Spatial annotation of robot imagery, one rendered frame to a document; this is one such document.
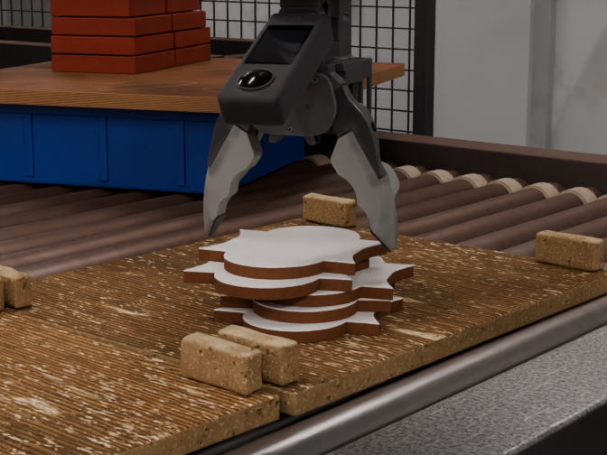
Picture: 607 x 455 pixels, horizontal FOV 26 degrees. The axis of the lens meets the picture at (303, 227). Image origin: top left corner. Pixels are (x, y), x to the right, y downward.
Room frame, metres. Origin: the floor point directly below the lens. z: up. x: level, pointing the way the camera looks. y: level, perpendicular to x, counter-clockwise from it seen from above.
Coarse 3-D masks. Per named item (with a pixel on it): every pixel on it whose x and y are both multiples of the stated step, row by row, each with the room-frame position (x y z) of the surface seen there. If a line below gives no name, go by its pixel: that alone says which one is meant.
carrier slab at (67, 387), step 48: (0, 336) 0.88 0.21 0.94; (48, 336) 0.88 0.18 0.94; (0, 384) 0.78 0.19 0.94; (48, 384) 0.78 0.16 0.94; (96, 384) 0.78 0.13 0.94; (144, 384) 0.78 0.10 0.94; (192, 384) 0.78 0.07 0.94; (0, 432) 0.70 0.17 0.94; (48, 432) 0.70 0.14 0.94; (96, 432) 0.70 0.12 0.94; (144, 432) 0.70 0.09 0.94; (192, 432) 0.71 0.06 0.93; (240, 432) 0.73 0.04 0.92
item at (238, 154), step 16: (240, 128) 0.97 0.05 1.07; (224, 144) 0.98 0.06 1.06; (240, 144) 0.97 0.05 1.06; (256, 144) 0.98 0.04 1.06; (224, 160) 0.98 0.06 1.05; (240, 160) 0.97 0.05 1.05; (256, 160) 0.98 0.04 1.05; (208, 176) 0.98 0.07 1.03; (224, 176) 0.98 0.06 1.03; (240, 176) 0.99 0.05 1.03; (208, 192) 0.98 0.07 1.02; (224, 192) 0.98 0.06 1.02; (208, 208) 0.98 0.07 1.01; (224, 208) 0.99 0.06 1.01; (208, 224) 0.99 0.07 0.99
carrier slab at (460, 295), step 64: (192, 256) 1.13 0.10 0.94; (384, 256) 1.13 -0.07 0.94; (448, 256) 1.13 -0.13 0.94; (512, 256) 1.13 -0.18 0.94; (64, 320) 0.92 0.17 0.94; (128, 320) 0.92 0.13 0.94; (192, 320) 0.92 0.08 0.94; (384, 320) 0.92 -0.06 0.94; (448, 320) 0.92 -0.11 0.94; (512, 320) 0.95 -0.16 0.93; (320, 384) 0.78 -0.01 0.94
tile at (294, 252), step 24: (240, 240) 0.97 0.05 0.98; (264, 240) 0.97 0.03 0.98; (288, 240) 0.97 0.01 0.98; (312, 240) 0.97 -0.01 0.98; (336, 240) 0.97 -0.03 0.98; (360, 240) 0.97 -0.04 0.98; (240, 264) 0.90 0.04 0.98; (264, 264) 0.90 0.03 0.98; (288, 264) 0.90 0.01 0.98; (312, 264) 0.90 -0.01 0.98; (336, 264) 0.91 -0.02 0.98
